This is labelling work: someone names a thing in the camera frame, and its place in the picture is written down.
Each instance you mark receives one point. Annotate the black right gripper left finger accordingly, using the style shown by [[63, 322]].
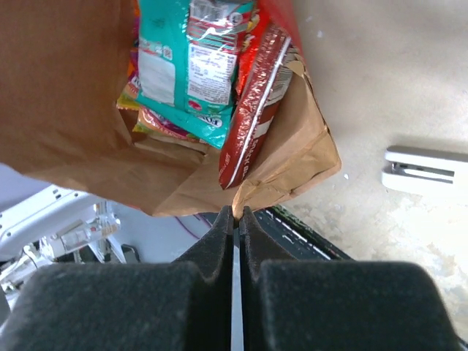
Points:
[[182, 305]]

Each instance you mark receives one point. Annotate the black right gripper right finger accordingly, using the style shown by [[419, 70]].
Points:
[[291, 304]]

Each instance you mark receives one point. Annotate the red white snack packet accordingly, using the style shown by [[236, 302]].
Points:
[[266, 84]]

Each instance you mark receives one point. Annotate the red orange candy packet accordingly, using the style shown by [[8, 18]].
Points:
[[148, 122]]

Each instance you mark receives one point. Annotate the teal white snack packet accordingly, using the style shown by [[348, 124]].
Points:
[[188, 61]]

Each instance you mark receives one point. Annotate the red paper bag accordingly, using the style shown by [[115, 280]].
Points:
[[63, 66]]

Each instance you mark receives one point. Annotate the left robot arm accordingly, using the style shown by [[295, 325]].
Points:
[[51, 224]]

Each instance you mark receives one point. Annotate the small white stapler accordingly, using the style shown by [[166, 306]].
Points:
[[422, 171]]

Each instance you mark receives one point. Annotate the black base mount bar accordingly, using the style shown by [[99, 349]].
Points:
[[269, 234]]

